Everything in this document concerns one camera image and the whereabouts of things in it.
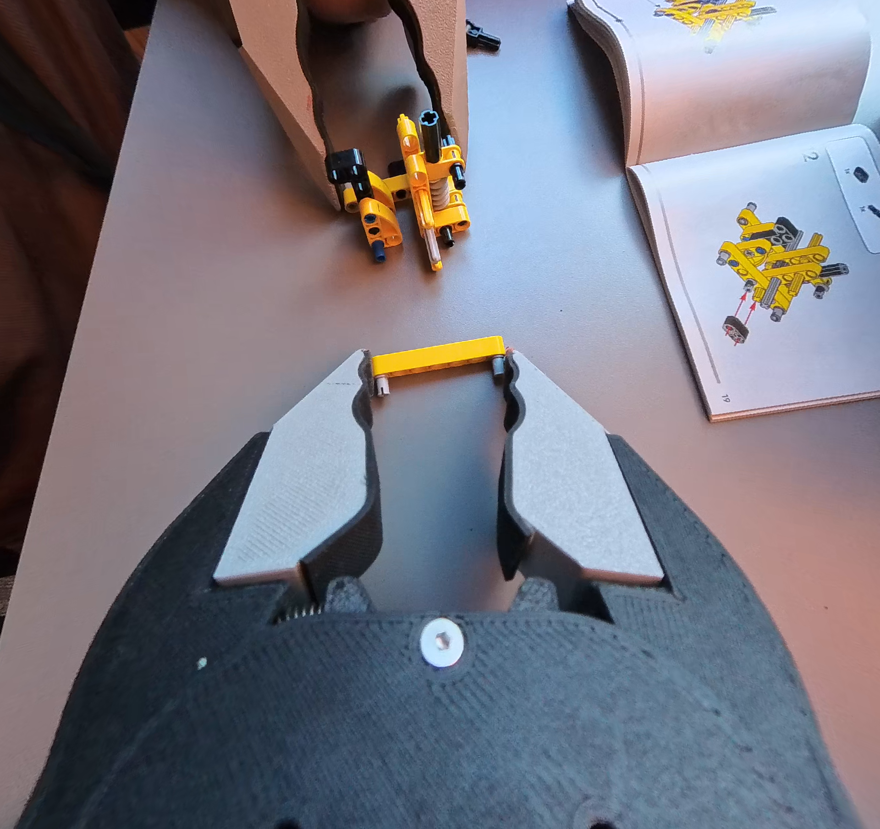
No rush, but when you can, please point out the yellow lego beam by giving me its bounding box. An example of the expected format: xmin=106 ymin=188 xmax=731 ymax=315
xmin=370 ymin=336 xmax=507 ymax=398

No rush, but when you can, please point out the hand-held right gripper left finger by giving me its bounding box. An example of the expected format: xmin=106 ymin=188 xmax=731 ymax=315
xmin=213 ymin=349 xmax=384 ymax=602

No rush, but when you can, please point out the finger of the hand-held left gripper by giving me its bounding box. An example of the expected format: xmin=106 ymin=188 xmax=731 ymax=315
xmin=371 ymin=0 xmax=471 ymax=163
xmin=180 ymin=0 xmax=345 ymax=211

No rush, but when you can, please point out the yellow lego assembly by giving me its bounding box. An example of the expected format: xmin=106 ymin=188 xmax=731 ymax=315
xmin=324 ymin=110 xmax=473 ymax=273

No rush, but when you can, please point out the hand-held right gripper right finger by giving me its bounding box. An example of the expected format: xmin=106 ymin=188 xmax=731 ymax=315
xmin=496 ymin=351 xmax=666 ymax=582

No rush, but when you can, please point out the lego instruction booklet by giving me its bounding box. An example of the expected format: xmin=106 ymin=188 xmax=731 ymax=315
xmin=567 ymin=0 xmax=880 ymax=423

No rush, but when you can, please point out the dark brown cloth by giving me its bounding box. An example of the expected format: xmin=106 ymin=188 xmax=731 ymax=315
xmin=0 ymin=0 xmax=180 ymax=630

